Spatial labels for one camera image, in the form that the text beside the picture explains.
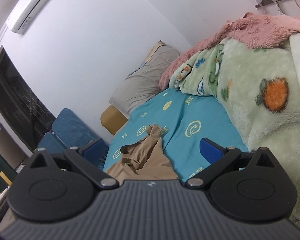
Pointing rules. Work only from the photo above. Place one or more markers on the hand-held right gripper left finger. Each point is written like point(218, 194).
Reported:
point(95, 149)

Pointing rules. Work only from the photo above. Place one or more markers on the dark green panel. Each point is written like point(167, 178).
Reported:
point(1, 170)

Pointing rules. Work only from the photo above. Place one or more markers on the tan pillow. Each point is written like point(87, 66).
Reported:
point(153, 48)

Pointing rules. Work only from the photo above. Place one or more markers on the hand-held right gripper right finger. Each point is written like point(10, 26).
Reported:
point(210, 151)

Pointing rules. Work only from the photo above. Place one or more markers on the beige refrigerator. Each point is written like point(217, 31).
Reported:
point(7, 145)

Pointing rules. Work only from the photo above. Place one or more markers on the dark barred window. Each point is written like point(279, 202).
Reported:
point(17, 105)

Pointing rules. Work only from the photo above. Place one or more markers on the white wall air conditioner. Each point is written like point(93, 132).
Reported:
point(35, 2)

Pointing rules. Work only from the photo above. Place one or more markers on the blue covered chair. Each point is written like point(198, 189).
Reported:
point(75, 127)
point(50, 142)

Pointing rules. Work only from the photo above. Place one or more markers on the teal printed bed sheet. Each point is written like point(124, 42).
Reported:
point(190, 110)

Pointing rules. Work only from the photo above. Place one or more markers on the light pink garment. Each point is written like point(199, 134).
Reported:
point(298, 23)

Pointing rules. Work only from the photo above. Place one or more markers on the tan skeleton print t-shirt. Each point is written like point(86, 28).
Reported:
point(150, 157)

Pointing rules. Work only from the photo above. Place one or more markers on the green cartoon fleece blanket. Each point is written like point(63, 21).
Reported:
point(265, 115)

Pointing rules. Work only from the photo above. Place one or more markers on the grey pillow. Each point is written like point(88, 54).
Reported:
point(145, 82)

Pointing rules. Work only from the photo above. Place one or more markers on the tan bed headboard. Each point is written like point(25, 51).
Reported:
point(113, 120)

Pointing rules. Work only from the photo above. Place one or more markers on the pink fluffy blanket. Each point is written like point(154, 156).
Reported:
point(252, 30)

